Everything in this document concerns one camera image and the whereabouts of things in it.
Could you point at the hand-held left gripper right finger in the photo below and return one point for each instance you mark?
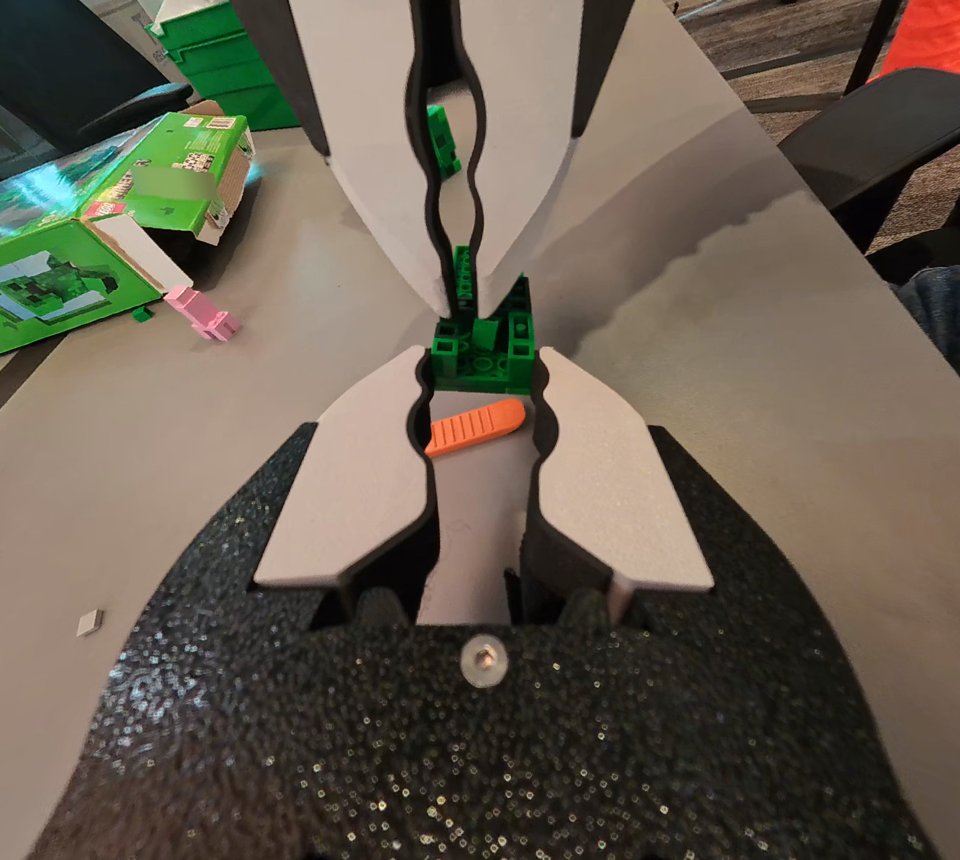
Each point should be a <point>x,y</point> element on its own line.
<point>622,492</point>

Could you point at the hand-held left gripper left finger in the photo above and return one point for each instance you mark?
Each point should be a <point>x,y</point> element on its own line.
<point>352,492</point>

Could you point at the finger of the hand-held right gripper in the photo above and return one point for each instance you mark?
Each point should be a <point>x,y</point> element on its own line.
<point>525,87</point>
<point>352,87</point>

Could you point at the green brick assembly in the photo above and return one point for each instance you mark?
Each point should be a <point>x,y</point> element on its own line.
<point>484,369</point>

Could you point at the grey desk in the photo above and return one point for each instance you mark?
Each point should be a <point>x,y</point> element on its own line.
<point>712,350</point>

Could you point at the green plastic storage bin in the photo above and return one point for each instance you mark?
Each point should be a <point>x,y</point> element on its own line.
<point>225,72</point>

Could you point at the green brick figure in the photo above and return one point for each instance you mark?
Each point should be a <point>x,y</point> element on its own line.
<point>444,144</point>

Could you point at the orange brick separator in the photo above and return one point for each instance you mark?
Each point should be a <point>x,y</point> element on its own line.
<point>472,426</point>

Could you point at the green toy box open flaps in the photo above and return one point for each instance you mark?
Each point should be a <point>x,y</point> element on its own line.
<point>187,140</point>

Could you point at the black mesh office chair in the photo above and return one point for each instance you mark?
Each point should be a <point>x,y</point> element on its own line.
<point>60,65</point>

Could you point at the pink pig brick figure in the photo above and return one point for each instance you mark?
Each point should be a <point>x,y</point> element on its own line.
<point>199,312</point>

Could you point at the small green brick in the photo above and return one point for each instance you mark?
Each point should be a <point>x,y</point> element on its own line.
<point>142,313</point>

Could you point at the small grey tile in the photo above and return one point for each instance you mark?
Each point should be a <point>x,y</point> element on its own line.
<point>90,622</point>

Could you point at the green toy box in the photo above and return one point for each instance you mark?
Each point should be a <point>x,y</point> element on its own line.
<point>75,320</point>

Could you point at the person's leg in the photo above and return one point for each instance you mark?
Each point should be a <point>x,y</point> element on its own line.
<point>937,320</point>

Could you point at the black table leg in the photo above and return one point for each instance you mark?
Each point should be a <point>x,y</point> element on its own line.
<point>889,12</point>

